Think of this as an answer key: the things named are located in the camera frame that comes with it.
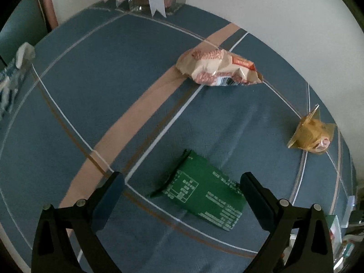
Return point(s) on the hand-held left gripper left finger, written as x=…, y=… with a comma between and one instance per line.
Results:
x=109, y=202

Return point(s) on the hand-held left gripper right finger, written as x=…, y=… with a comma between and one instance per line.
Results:
x=256, y=202

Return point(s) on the green snack packet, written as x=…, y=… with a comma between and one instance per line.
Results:
x=204, y=193

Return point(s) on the golden snack packet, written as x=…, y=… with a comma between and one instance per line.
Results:
x=312, y=133

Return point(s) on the blue plaid bed sheet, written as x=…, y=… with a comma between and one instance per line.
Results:
x=85, y=91

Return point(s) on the beige crumpled snack packet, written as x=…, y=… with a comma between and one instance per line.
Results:
x=216, y=68

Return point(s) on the pink bed frame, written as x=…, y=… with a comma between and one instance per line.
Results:
x=48, y=5

